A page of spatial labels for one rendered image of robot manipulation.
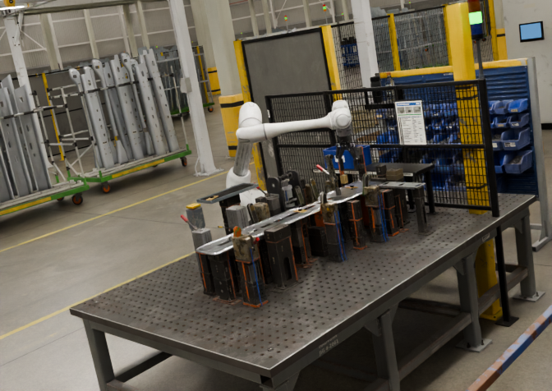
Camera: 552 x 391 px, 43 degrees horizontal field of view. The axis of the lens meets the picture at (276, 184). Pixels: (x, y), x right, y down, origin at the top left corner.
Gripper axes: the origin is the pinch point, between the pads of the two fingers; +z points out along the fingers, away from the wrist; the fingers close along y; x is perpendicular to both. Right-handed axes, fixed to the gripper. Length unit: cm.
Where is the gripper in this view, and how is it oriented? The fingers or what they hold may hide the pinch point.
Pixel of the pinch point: (348, 167)
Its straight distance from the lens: 429.5
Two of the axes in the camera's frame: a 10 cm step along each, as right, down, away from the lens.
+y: 6.9, 0.4, -7.3
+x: 7.1, -2.6, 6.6
